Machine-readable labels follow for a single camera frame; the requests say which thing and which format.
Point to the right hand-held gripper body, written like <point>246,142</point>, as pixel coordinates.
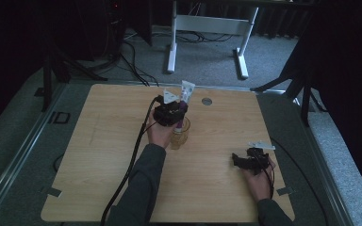
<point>257,160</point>

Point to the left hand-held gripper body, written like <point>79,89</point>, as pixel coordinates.
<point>166,113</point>

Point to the white and purple toothpaste tube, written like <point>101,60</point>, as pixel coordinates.
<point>187,91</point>

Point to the clear amber glass cup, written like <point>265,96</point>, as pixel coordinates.
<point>182,138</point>

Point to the person's left hand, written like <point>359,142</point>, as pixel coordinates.
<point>158,133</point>

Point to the person's right hand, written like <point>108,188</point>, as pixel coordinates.
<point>260,185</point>

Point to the grey round table grommet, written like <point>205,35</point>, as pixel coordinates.
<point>206,101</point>

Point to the grey tape strip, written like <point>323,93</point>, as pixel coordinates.
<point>51,191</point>
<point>285,190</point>

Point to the black metal stand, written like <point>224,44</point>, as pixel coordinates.
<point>305,100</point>
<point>47,84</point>

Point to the black computer tower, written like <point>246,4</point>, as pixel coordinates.
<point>115,28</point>

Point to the dark curtain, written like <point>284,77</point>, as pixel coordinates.
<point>9,47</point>
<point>348,78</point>

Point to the metal floor rail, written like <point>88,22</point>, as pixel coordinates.
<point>323,163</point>
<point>22,150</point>

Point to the white desk frame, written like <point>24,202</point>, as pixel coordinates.
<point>210,24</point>

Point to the black rectangular floor bracket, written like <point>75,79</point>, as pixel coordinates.
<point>59,117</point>

